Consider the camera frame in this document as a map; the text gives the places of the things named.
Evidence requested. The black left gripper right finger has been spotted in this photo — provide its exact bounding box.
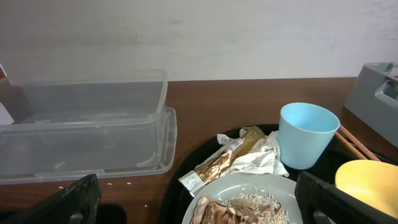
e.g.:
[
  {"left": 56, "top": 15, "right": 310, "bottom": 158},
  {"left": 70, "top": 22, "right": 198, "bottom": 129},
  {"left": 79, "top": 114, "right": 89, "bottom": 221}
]
[{"left": 295, "top": 172, "right": 397, "bottom": 224}]

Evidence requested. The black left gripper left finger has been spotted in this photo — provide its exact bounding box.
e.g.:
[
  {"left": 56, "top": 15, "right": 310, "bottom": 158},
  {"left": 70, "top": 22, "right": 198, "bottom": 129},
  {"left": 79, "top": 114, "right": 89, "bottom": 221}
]
[{"left": 1, "top": 174, "right": 101, "bottom": 224}]

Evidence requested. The grey plate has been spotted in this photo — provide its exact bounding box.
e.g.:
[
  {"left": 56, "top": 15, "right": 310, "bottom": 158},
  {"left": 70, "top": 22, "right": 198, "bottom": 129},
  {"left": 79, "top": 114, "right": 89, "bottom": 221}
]
[{"left": 180, "top": 173, "right": 303, "bottom": 224}]

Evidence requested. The yellow plastic bowl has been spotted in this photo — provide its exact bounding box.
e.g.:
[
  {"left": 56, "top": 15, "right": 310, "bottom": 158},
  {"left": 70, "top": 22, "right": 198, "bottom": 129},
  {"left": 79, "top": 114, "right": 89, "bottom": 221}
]
[{"left": 335, "top": 160, "right": 397, "bottom": 218}]

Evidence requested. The wooden chopstick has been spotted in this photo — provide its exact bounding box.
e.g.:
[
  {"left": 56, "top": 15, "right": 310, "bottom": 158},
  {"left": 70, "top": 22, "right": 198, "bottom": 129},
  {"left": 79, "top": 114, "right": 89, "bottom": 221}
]
[
  {"left": 336, "top": 125, "right": 381, "bottom": 161},
  {"left": 335, "top": 133, "right": 368, "bottom": 160}
]

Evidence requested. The food scraps and rice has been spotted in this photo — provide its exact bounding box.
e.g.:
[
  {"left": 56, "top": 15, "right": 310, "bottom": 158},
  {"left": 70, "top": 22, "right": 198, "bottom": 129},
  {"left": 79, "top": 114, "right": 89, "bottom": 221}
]
[{"left": 190, "top": 192, "right": 292, "bottom": 224}]

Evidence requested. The white paper napkin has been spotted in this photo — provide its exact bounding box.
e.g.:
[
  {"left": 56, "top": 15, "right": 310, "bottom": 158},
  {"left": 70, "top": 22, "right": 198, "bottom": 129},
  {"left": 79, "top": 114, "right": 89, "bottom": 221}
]
[{"left": 221, "top": 131, "right": 289, "bottom": 177}]

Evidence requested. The light blue plastic cup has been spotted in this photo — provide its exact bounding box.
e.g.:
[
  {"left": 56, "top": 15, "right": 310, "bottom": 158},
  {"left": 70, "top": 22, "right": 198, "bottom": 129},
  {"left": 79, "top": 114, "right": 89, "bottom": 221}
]
[{"left": 277, "top": 103, "right": 340, "bottom": 170}]

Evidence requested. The gold snack wrapper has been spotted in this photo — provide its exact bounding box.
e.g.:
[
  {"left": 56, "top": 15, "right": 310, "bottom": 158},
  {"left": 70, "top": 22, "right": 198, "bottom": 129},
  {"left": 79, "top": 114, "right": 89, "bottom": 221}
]
[{"left": 178, "top": 126, "right": 265, "bottom": 197}]

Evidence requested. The clear plastic waste bin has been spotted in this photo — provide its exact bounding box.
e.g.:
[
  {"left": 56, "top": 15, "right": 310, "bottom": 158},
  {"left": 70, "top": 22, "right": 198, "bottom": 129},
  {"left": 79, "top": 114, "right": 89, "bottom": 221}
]
[{"left": 1, "top": 69, "right": 177, "bottom": 185}]

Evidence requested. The grey dishwasher rack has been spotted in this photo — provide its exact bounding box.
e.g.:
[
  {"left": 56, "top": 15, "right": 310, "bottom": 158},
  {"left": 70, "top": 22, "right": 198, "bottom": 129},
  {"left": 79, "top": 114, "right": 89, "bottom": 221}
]
[{"left": 345, "top": 63, "right": 397, "bottom": 146}]

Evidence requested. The round black tray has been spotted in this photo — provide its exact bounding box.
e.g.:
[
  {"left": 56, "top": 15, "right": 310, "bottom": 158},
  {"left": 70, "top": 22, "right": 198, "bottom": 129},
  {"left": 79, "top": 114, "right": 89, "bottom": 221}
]
[{"left": 159, "top": 136, "right": 355, "bottom": 224}]

